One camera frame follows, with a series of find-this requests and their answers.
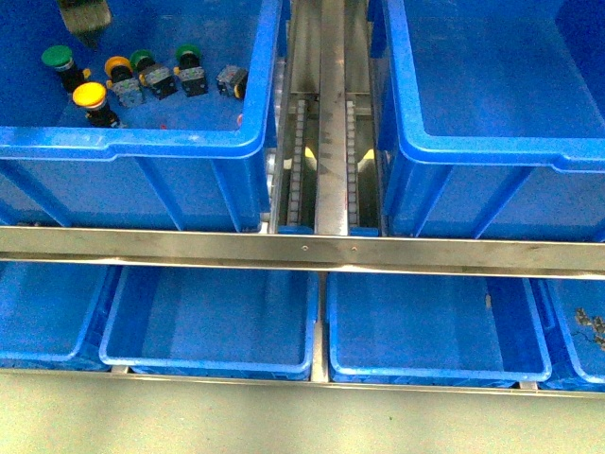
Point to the green mushroom push button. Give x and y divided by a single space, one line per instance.
60 58

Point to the yellow push button on side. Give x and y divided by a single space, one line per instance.
122 82

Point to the lower middle-left blue bin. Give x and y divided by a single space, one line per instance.
251 324

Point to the green push button right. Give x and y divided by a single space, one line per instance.
189 70

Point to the small metal parts pile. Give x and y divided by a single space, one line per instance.
591 328

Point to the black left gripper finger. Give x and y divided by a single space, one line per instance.
87 20

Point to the lower middle-right blue bin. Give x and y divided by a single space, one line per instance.
432 330

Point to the front steel rack crossbar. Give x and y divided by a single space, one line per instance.
558 260

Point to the yellow mushroom push button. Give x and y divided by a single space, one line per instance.
92 98

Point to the lower far-right blue bin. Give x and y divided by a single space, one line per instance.
577 365

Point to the bottom steel rack edge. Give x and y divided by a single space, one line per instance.
534 391

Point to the grey contact block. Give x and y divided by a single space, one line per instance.
232 81

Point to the lower far-left blue bin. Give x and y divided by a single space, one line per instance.
53 315

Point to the green push button middle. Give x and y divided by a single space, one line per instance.
155 76

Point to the upper right blue bin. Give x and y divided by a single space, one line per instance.
489 117

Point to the centre steel rack rail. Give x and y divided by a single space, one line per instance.
331 217

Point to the upper left blue bin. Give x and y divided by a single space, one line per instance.
181 163

